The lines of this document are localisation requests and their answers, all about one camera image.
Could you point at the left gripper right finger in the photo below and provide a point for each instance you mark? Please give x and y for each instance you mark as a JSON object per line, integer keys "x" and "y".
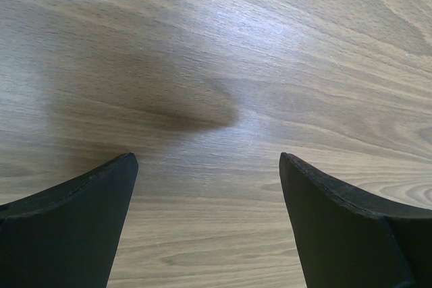
{"x": 348, "y": 237}

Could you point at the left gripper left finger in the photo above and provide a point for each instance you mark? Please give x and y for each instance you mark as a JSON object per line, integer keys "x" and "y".
{"x": 67, "y": 235}

